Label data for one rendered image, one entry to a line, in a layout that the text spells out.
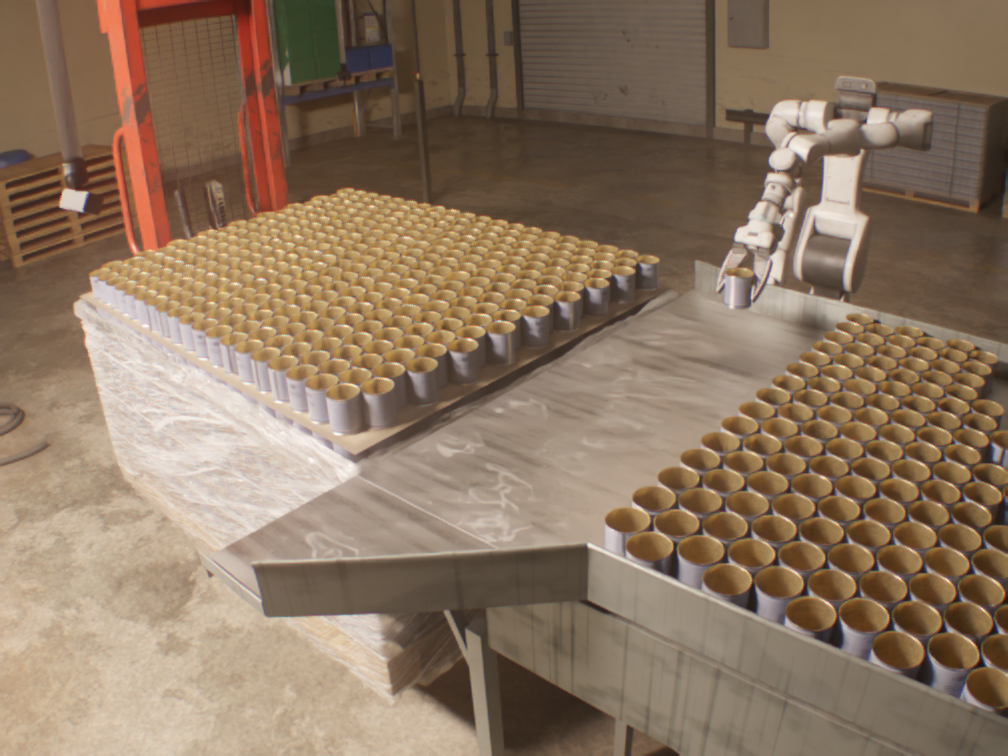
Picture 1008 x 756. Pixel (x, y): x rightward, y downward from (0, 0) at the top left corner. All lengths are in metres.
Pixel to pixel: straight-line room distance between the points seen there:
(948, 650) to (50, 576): 3.13
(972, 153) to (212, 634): 7.49
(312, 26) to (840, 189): 8.91
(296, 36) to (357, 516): 9.57
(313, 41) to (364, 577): 9.96
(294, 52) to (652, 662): 9.93
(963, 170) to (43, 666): 8.04
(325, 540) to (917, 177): 7.75
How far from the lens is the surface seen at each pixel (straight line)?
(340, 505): 1.50
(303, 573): 1.23
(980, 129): 8.43
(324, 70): 11.01
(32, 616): 3.37
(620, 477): 1.51
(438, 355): 1.83
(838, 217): 2.69
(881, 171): 8.75
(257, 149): 3.30
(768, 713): 1.23
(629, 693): 1.37
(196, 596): 3.17
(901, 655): 1.16
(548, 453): 1.59
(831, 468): 1.48
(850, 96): 2.76
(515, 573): 1.21
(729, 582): 1.21
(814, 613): 1.18
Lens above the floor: 1.89
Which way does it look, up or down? 26 degrees down
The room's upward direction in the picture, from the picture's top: 4 degrees counter-clockwise
